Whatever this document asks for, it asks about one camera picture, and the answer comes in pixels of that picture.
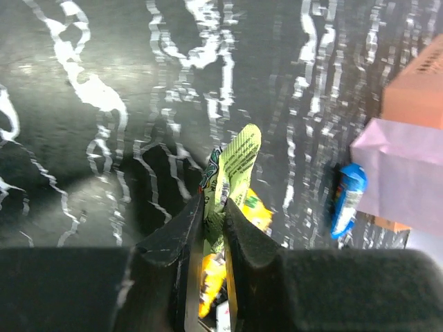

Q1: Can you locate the blue oreo snack pack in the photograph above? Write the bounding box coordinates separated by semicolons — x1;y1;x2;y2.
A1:
330;163;368;239

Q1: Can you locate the green snack packet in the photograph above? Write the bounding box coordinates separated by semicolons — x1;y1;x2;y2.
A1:
199;124;262;253

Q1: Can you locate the yellow m&m's bag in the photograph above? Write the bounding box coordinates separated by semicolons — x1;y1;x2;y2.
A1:
199;189;273;318

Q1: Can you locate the peach plastic desk organizer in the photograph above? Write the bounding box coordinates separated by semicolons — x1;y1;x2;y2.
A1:
372;34;443;232

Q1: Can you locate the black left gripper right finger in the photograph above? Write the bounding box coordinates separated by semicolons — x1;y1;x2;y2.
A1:
224;201;442;331

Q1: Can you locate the white cardboard box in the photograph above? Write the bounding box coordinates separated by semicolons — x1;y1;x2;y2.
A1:
216;301;231;332

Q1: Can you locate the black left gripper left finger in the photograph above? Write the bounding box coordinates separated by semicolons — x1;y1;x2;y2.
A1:
1;194;204;331

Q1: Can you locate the lilac paper bag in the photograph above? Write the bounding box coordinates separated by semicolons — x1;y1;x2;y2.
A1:
350;118;442;235

